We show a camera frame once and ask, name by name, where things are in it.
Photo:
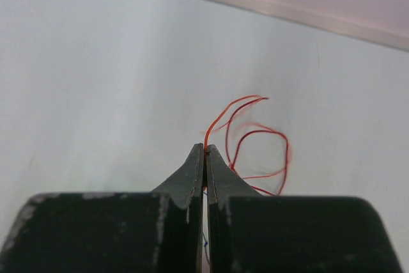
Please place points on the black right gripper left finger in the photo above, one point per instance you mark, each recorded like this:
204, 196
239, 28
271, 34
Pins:
156, 231

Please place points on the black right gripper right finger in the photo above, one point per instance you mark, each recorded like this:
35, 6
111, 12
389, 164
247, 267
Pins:
249, 232

